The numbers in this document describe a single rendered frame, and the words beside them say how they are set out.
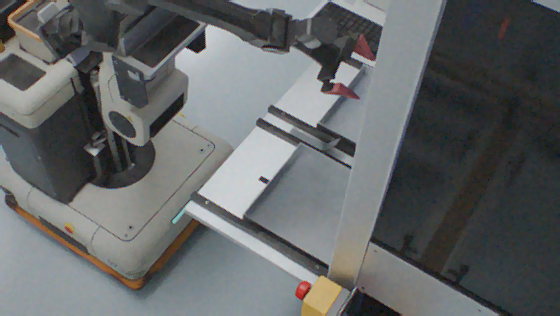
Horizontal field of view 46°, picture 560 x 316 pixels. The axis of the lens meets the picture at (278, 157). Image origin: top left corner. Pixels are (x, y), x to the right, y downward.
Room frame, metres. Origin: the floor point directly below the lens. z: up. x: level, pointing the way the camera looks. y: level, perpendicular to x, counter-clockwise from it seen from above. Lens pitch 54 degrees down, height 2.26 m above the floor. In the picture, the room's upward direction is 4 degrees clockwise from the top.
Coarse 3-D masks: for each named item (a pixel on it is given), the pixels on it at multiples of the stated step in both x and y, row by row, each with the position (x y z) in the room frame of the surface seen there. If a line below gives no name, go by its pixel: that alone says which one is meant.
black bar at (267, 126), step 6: (258, 120) 1.12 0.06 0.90; (264, 120) 1.12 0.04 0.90; (258, 126) 1.11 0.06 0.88; (264, 126) 1.10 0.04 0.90; (270, 126) 1.10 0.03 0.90; (270, 132) 1.09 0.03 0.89; (276, 132) 1.08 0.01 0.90; (282, 132) 1.08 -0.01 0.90; (288, 132) 1.09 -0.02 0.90; (282, 138) 1.07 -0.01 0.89; (288, 138) 1.07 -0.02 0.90; (294, 138) 1.07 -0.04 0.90; (294, 144) 1.06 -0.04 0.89; (306, 144) 1.05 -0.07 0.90; (318, 150) 1.03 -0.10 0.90; (330, 156) 1.02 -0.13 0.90; (342, 162) 1.00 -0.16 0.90
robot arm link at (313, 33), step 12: (288, 24) 1.05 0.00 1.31; (300, 24) 1.01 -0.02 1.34; (312, 24) 1.00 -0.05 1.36; (324, 24) 1.01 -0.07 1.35; (336, 24) 1.02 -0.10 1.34; (288, 36) 1.02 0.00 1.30; (300, 36) 0.99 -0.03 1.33; (312, 36) 0.98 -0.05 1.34; (324, 36) 0.99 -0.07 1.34; (336, 36) 1.00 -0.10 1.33; (264, 48) 0.99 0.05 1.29; (276, 48) 0.99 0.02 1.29; (288, 48) 1.00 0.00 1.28; (312, 48) 1.00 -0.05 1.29
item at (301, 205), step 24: (288, 168) 0.98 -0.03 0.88; (312, 168) 0.99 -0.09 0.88; (336, 168) 0.99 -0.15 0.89; (264, 192) 0.89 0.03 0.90; (288, 192) 0.91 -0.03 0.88; (312, 192) 0.92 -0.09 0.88; (336, 192) 0.92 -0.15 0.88; (264, 216) 0.84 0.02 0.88; (288, 216) 0.84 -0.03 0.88; (312, 216) 0.85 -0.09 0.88; (336, 216) 0.85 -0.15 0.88; (288, 240) 0.76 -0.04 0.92; (312, 240) 0.78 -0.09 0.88
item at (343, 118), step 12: (360, 72) 1.32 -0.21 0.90; (372, 72) 1.32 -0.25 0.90; (348, 84) 1.26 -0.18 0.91; (360, 84) 1.29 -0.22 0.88; (360, 96) 1.25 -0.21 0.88; (336, 108) 1.20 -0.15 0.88; (348, 108) 1.20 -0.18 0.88; (360, 108) 1.20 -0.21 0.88; (324, 120) 1.15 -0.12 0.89; (336, 120) 1.15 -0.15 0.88; (348, 120) 1.16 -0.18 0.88; (360, 120) 1.16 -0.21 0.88; (336, 132) 1.09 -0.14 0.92; (348, 132) 1.11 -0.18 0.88
